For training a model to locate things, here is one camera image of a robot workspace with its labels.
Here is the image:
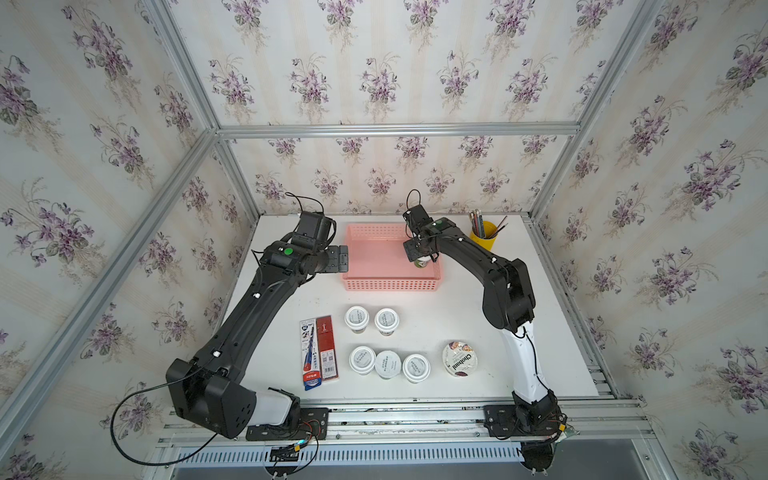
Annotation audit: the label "aluminium mounting rail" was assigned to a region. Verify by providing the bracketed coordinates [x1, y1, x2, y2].
[155, 397, 655, 448]

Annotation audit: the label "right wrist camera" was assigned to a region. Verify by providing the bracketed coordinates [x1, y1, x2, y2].
[402, 204, 433, 237]

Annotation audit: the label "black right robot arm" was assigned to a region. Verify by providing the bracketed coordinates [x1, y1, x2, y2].
[403, 206, 560, 421]

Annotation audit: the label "yellow pencil cup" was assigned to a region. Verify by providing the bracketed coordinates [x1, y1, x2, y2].
[470, 220, 497, 251]

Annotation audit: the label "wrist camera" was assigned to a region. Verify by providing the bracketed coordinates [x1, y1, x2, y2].
[402, 204, 433, 237]
[290, 211, 336, 251]

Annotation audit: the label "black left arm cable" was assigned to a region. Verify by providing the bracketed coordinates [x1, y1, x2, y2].
[109, 371, 220, 467]

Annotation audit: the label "pink plastic basket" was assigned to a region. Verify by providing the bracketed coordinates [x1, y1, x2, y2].
[342, 223, 442, 292]

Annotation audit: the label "yogurt bottle row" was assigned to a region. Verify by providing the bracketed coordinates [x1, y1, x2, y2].
[414, 257, 433, 268]
[344, 305, 370, 334]
[374, 308, 400, 336]
[349, 345, 376, 376]
[374, 350, 402, 380]
[402, 354, 431, 384]

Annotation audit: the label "wide Chobani yogurt cup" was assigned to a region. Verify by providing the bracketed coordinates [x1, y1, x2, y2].
[442, 341, 478, 377]

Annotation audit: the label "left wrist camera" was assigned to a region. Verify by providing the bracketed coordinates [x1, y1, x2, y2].
[290, 211, 336, 251]

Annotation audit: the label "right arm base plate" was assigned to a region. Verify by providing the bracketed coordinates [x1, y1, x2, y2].
[483, 404, 567, 440]

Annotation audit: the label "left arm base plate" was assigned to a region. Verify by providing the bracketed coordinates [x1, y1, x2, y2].
[245, 388, 330, 441]

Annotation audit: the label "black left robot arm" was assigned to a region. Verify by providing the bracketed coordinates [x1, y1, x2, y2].
[166, 241, 349, 439]

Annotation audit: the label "pencils in cup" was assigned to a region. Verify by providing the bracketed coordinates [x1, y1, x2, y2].
[469, 209, 507, 237]

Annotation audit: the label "red pencil box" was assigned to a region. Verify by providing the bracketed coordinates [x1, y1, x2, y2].
[316, 316, 339, 382]

